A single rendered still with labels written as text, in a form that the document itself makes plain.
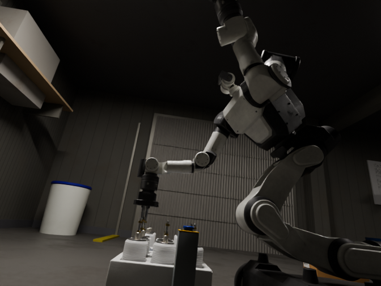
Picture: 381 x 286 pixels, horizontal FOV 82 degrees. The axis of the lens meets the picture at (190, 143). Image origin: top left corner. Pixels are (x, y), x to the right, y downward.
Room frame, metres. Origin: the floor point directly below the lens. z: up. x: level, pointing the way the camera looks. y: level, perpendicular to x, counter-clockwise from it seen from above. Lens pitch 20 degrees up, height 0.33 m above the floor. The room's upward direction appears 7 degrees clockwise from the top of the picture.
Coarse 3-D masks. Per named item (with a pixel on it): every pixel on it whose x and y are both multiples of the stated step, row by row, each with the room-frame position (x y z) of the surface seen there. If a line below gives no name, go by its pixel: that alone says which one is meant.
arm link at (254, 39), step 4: (248, 20) 0.55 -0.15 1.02; (248, 24) 0.55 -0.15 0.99; (252, 24) 0.55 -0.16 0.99; (248, 28) 0.55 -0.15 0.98; (252, 28) 0.54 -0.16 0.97; (248, 32) 0.55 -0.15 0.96; (252, 32) 0.54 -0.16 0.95; (256, 32) 0.55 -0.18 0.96; (244, 36) 0.55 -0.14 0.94; (248, 36) 0.55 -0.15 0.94; (252, 36) 0.55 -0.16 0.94; (256, 36) 0.56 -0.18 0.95; (236, 40) 0.56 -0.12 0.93; (240, 40) 0.55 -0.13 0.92; (244, 40) 0.55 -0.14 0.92; (248, 40) 0.55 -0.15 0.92; (252, 40) 0.55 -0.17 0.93; (256, 40) 0.57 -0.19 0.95; (236, 44) 0.56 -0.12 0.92
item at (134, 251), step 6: (126, 240) 0.98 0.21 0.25; (126, 246) 0.97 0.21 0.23; (132, 246) 0.96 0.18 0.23; (138, 246) 0.96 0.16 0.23; (144, 246) 0.98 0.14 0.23; (126, 252) 0.97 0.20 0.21; (132, 252) 0.96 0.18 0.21; (138, 252) 0.96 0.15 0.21; (144, 252) 0.98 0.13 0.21; (126, 258) 0.96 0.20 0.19; (132, 258) 0.96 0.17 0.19; (138, 258) 0.97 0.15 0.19; (144, 258) 0.99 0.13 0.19
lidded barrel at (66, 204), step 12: (60, 192) 3.33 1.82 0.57; (72, 192) 3.37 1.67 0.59; (84, 192) 3.52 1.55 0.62; (48, 204) 3.39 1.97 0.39; (60, 204) 3.35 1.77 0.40; (72, 204) 3.41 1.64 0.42; (84, 204) 3.63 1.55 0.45; (48, 216) 3.36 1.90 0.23; (60, 216) 3.37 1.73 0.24; (72, 216) 3.46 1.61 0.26; (48, 228) 3.36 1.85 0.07; (60, 228) 3.39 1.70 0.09; (72, 228) 3.52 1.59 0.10
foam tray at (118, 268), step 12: (120, 264) 0.93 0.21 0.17; (132, 264) 0.93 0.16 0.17; (144, 264) 0.93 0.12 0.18; (156, 264) 0.94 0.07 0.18; (204, 264) 1.07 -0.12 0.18; (108, 276) 0.92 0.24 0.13; (120, 276) 0.93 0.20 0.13; (132, 276) 0.93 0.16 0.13; (144, 276) 0.93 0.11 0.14; (156, 276) 0.94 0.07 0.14; (168, 276) 0.94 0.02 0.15; (204, 276) 0.95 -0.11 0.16
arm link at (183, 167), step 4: (184, 160) 1.12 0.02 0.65; (188, 160) 1.13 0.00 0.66; (172, 164) 1.10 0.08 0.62; (176, 164) 1.10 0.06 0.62; (180, 164) 1.10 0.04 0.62; (184, 164) 1.10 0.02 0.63; (188, 164) 1.10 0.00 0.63; (192, 164) 1.11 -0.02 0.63; (196, 164) 1.08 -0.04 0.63; (172, 168) 1.10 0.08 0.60; (176, 168) 1.10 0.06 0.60; (180, 168) 1.11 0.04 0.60; (184, 168) 1.10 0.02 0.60; (188, 168) 1.10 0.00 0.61; (192, 168) 1.11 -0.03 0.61; (196, 168) 1.09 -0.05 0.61; (200, 168) 1.09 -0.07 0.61; (172, 172) 1.12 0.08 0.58; (176, 172) 1.12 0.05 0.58; (180, 172) 1.12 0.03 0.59; (184, 172) 1.12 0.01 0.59; (188, 172) 1.12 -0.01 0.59; (192, 172) 1.13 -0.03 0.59; (196, 172) 1.13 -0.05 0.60
